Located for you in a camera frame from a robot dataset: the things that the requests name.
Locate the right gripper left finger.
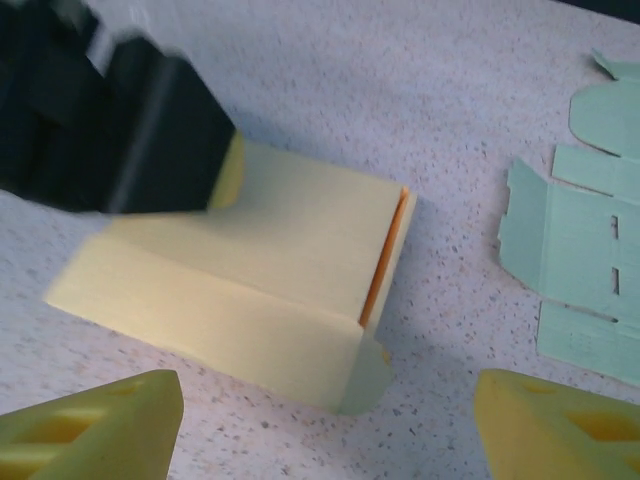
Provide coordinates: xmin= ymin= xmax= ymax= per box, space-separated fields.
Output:
xmin=0 ymin=369 xmax=184 ymax=480

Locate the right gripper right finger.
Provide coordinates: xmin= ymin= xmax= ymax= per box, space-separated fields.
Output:
xmin=472 ymin=368 xmax=640 ymax=480

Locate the green paper box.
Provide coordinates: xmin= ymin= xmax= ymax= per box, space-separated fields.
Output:
xmin=497 ymin=47 xmax=640 ymax=389

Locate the yellow paper box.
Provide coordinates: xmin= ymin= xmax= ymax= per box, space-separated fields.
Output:
xmin=43 ymin=134 xmax=419 ymax=416

